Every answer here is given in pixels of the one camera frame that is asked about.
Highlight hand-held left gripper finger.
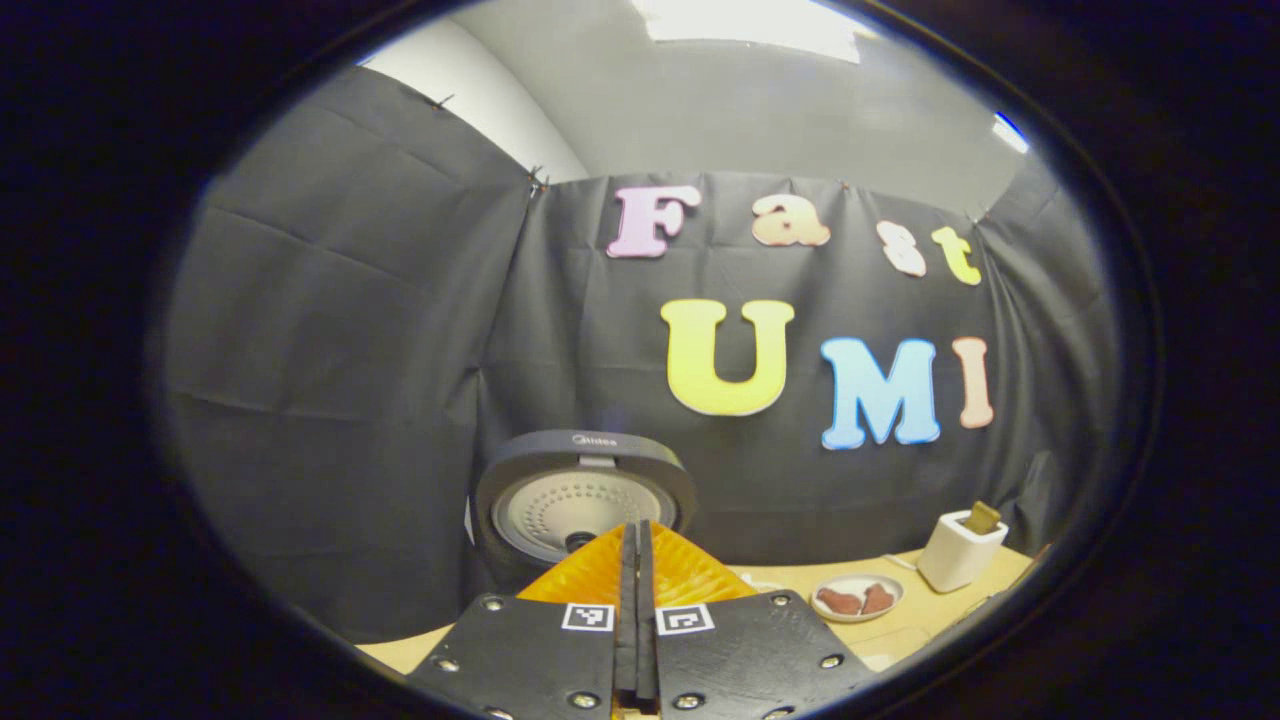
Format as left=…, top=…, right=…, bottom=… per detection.
left=637, top=520, right=881, bottom=720
left=405, top=520, right=639, bottom=720

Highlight black silver rice cooker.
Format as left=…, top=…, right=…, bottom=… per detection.
left=470, top=430, right=699, bottom=599

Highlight white round plate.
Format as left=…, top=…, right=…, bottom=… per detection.
left=810, top=573, right=905, bottom=624

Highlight white toaster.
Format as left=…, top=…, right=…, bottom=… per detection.
left=917, top=510, right=1010, bottom=594

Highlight large ceiling light panel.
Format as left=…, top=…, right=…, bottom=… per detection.
left=630, top=0, right=861, bottom=63

